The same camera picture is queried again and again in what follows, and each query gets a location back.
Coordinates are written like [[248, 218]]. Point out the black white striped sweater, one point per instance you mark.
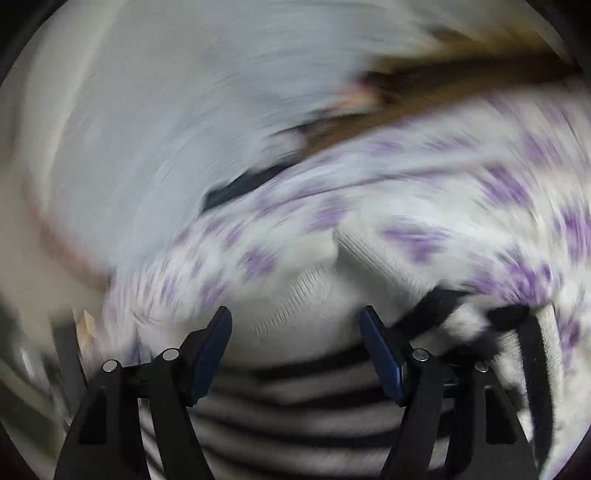
[[298, 397]]

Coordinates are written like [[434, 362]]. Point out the purple floral bed quilt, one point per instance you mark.
[[513, 164]]

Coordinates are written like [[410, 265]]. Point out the brown folded blanket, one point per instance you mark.
[[396, 88]]

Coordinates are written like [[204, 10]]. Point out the light blue lace cover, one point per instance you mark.
[[132, 110]]

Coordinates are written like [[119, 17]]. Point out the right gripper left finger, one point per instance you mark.
[[104, 440]]

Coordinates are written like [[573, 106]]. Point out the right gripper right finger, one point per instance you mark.
[[486, 439]]

